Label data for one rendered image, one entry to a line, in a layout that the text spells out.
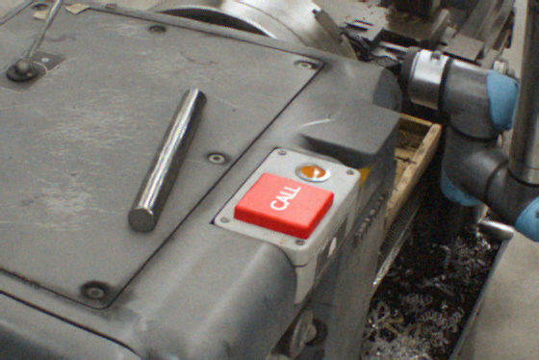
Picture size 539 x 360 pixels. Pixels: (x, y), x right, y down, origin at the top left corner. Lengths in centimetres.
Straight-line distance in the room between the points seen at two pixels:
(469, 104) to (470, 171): 9
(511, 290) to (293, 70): 206
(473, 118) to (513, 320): 152
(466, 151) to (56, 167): 75
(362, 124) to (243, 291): 28
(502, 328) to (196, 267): 218
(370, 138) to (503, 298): 208
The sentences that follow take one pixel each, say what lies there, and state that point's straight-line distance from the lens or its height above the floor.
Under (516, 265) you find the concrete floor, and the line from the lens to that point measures 330.
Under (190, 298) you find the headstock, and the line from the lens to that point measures 88.
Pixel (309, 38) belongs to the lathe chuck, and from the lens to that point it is 140.
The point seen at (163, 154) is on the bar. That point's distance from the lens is 100.
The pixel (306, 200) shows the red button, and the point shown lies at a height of 127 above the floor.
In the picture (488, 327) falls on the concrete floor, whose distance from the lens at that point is 304.
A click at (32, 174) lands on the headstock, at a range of 101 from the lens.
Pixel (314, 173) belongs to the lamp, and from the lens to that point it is 103.
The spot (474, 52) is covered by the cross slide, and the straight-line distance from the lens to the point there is 205.
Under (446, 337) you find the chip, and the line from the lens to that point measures 207.
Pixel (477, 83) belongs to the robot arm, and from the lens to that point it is 161.
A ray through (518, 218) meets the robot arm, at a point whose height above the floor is 98.
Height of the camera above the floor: 177
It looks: 31 degrees down
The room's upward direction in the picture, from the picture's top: 6 degrees clockwise
